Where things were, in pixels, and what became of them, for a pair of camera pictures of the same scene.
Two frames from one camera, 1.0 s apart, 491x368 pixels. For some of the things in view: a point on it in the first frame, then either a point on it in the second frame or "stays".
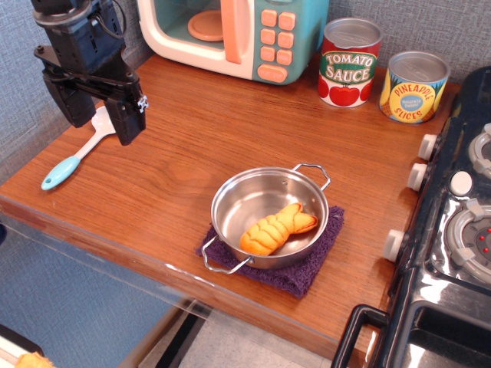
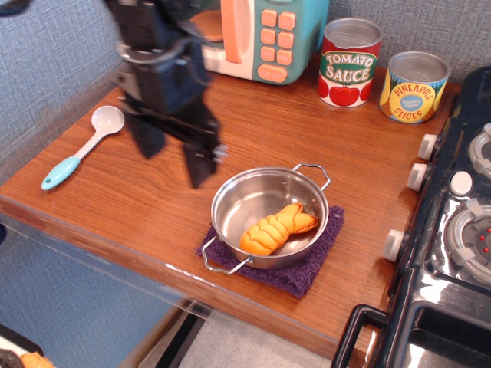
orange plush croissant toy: x=265 y=236 stays
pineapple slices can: x=413 y=87 stays
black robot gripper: x=90 y=54 to x=162 y=70
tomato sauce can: x=347 y=61 stays
